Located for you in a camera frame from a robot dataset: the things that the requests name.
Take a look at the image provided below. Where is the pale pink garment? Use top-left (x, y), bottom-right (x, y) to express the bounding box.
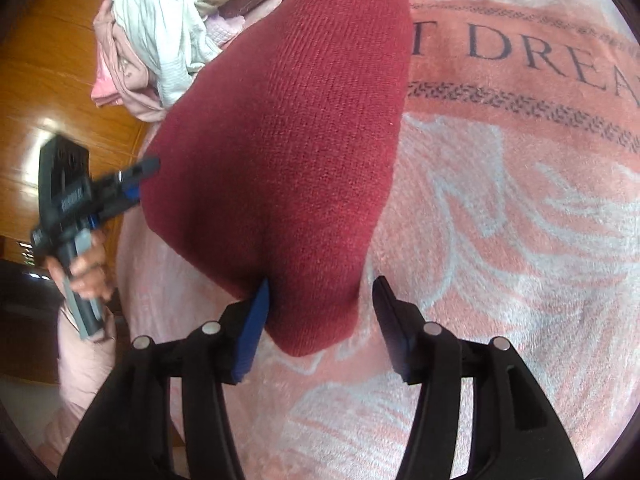
top-left (92, 0), bottom-right (168, 123)

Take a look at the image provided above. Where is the bright pink garment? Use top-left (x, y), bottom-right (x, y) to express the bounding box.
top-left (91, 57), bottom-right (126, 108)

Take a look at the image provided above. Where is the person's left hand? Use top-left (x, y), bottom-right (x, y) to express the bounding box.
top-left (44, 245), bottom-right (116, 302)

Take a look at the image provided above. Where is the pink printed blanket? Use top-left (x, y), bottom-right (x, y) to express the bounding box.
top-left (115, 0), bottom-right (640, 480)

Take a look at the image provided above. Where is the dark red knitted sweater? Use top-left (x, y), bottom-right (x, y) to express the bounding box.
top-left (141, 0), bottom-right (416, 358)

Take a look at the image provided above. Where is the white ribbed garment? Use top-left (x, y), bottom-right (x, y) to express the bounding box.
top-left (107, 0), bottom-right (223, 106)

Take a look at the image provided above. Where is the dark cabinet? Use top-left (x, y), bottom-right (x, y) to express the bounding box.
top-left (0, 240), bottom-right (67, 386)

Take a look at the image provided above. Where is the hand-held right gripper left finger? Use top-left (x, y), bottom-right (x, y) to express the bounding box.
top-left (57, 280), bottom-right (271, 480)

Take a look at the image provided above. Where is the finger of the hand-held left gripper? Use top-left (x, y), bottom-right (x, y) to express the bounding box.
top-left (117, 156), bottom-right (161, 186)
top-left (97, 185), bottom-right (143, 221)

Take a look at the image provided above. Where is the person's left forearm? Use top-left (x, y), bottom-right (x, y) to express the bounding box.
top-left (30, 305), bottom-right (119, 463)

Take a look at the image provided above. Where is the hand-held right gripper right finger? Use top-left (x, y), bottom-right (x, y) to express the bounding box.
top-left (372, 276), bottom-right (583, 480)

